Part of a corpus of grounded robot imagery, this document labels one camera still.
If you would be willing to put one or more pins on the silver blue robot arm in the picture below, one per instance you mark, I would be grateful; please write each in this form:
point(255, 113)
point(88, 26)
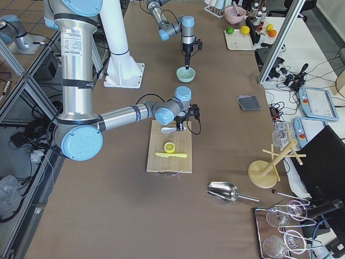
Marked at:
point(79, 130)
point(184, 25)

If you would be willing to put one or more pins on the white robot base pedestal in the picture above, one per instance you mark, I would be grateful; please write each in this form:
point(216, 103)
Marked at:
point(122, 71)

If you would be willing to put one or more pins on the orange fruit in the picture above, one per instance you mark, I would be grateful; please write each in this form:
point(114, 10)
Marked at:
point(272, 33)

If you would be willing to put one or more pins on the yellow lemon slice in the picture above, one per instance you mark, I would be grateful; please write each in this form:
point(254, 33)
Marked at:
point(169, 147)

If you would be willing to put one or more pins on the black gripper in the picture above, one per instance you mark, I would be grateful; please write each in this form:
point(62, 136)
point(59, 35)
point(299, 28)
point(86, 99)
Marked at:
point(180, 120)
point(187, 48)

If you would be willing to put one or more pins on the pale green ceramic bowl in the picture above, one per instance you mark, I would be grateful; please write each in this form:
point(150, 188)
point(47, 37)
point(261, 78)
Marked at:
point(185, 75)

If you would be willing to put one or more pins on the crumpled plastic bag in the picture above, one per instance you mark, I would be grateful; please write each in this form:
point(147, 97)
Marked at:
point(10, 195)

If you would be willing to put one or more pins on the black monitor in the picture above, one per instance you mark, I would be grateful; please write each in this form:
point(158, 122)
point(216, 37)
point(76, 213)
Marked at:
point(322, 172)

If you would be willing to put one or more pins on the bottle rack with bottles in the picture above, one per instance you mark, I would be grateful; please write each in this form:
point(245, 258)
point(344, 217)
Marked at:
point(255, 21)

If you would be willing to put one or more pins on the clear plastic container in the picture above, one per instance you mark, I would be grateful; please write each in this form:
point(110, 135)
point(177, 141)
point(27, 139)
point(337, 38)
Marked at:
point(283, 132)

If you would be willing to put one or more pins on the metal wine glass rack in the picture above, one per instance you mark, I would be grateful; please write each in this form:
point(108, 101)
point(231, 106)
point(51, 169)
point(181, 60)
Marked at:
point(264, 230)

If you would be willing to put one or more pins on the upper teach pendant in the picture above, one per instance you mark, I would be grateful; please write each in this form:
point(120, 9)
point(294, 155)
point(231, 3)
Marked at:
point(317, 103)

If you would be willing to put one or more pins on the lower teach pendant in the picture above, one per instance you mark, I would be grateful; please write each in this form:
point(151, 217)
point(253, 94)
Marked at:
point(307, 128)

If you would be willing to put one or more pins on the aluminium frame post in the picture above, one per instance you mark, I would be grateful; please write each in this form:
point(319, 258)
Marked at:
point(282, 34)

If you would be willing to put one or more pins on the metal scoop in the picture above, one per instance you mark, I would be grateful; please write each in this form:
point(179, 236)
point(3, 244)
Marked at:
point(227, 192)

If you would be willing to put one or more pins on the bamboo cutting board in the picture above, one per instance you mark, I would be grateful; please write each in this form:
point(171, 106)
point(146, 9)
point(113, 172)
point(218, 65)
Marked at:
point(183, 143)

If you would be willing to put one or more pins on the cream tray with bear drawing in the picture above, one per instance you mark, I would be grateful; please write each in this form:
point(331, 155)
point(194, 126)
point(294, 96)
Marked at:
point(237, 41)

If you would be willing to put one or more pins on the lower wine glass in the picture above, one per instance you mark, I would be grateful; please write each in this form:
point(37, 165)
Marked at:
point(291, 242)

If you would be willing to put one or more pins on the green lime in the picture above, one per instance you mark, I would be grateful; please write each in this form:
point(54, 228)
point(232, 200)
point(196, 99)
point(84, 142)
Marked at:
point(229, 30)

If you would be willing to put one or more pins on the pink mixing bowl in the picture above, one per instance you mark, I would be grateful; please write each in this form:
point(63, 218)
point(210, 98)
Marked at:
point(231, 15)

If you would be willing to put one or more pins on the white ceramic spoon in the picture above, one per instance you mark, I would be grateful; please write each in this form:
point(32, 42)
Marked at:
point(167, 130)

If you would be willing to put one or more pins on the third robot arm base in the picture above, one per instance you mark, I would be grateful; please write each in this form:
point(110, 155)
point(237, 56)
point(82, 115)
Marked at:
point(14, 34)

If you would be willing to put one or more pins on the upper wine glass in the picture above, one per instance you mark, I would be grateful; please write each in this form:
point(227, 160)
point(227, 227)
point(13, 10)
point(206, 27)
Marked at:
point(288, 215)

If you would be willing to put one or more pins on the teach pendant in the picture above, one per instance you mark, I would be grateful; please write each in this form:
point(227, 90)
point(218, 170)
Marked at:
point(317, 103)
point(307, 128)

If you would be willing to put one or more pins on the yellow plastic knife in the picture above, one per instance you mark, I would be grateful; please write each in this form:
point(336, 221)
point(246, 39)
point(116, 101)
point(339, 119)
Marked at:
point(166, 155)

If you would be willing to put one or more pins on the grey folded cloth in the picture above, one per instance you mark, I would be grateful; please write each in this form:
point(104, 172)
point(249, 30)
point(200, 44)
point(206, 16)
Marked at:
point(248, 103)

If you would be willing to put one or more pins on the wooden mug tree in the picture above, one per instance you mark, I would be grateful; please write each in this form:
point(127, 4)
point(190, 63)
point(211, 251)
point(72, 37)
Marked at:
point(264, 174)

